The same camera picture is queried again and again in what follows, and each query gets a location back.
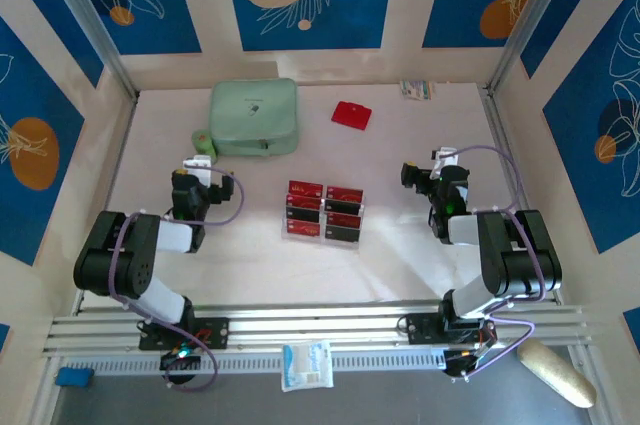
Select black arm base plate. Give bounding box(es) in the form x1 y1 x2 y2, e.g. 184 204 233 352
405 312 499 346
138 317 231 351

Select white plastic packet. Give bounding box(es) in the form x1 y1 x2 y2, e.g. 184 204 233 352
279 339 335 393

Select mint green zip pouch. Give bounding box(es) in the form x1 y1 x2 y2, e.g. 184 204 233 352
207 77 301 159

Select blue sponge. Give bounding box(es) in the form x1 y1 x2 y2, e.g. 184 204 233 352
54 367 95 389

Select beige bread roll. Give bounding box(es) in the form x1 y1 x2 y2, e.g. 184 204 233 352
517 338 598 409

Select clear acrylic card stand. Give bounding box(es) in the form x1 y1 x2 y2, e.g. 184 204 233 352
279 179 367 251

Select aluminium table edge rail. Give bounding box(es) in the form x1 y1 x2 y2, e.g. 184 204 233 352
479 86 564 304

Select white table cover sheet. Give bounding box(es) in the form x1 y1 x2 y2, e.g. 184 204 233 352
102 82 557 305

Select green roll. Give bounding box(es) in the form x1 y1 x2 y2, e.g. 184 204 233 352
192 128 219 160

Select aluminium frame post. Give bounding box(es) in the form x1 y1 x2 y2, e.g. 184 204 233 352
487 0 584 96
37 0 139 101

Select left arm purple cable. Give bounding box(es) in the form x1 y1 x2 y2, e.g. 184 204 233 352
107 168 246 392

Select small printed packet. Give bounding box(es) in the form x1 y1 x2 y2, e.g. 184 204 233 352
398 78 435 102

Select black connector box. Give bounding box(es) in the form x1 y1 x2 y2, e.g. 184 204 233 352
159 350 202 372
443 348 481 379

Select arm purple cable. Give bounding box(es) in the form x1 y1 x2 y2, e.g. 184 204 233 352
107 168 246 392
439 144 546 381

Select aluminium rail beam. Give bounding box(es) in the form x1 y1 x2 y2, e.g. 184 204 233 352
42 299 591 359

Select grey slotted cable duct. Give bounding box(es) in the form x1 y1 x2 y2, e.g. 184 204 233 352
64 349 451 377

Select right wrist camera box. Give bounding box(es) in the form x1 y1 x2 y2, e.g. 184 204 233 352
430 146 460 169

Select red credit card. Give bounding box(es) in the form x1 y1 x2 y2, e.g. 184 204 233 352
288 179 325 197
281 219 322 240
323 211 363 229
285 193 323 210
325 184 365 203

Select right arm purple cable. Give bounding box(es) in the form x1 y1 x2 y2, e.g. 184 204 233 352
439 144 546 381

